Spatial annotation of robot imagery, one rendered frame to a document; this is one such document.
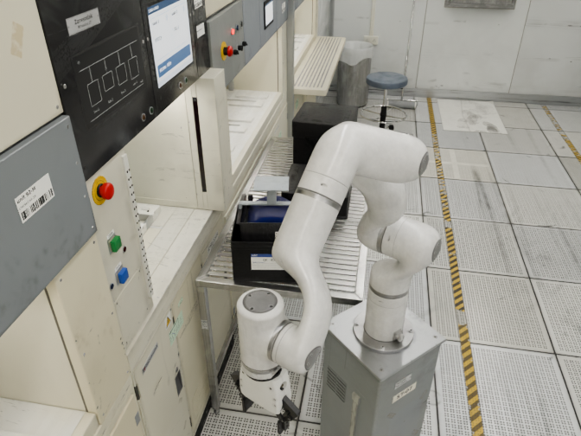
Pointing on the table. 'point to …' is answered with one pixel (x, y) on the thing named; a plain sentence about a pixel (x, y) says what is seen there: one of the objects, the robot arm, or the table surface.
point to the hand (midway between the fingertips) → (264, 414)
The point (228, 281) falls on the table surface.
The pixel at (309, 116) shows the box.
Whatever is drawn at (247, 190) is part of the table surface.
